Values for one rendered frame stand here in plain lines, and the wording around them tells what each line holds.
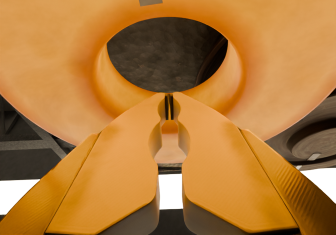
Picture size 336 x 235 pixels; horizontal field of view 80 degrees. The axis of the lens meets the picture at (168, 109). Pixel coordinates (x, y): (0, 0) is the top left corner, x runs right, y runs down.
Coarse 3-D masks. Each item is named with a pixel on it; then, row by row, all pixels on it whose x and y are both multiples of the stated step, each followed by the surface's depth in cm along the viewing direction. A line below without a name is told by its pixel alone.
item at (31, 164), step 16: (0, 96) 843; (0, 112) 955; (16, 112) 926; (0, 128) 890; (16, 128) 885; (0, 160) 784; (16, 160) 780; (32, 160) 776; (48, 160) 772; (0, 176) 740; (16, 176) 736; (32, 176) 733; (176, 208) 634; (160, 224) 607; (176, 224) 605
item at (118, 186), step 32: (160, 96) 11; (128, 128) 8; (160, 128) 9; (96, 160) 7; (128, 160) 7; (96, 192) 6; (128, 192) 6; (64, 224) 5; (96, 224) 5; (128, 224) 6
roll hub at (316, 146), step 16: (320, 112) 34; (288, 128) 38; (304, 128) 37; (320, 128) 35; (272, 144) 42; (288, 144) 41; (304, 144) 38; (320, 144) 39; (288, 160) 47; (304, 160) 47; (320, 160) 46
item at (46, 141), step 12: (36, 132) 486; (48, 132) 511; (0, 144) 533; (12, 144) 534; (24, 144) 535; (36, 144) 535; (48, 144) 527; (60, 144) 537; (72, 144) 538; (60, 156) 576
